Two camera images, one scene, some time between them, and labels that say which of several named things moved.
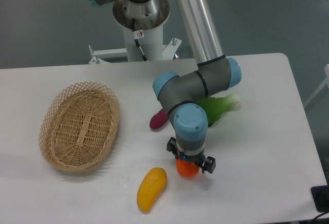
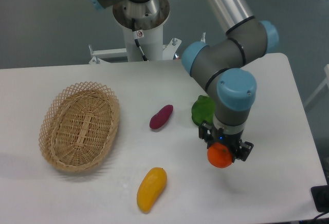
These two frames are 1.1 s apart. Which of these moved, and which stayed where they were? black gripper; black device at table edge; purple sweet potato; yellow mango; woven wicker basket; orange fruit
Moved: orange fruit; black gripper
Stayed: woven wicker basket; purple sweet potato; yellow mango; black device at table edge
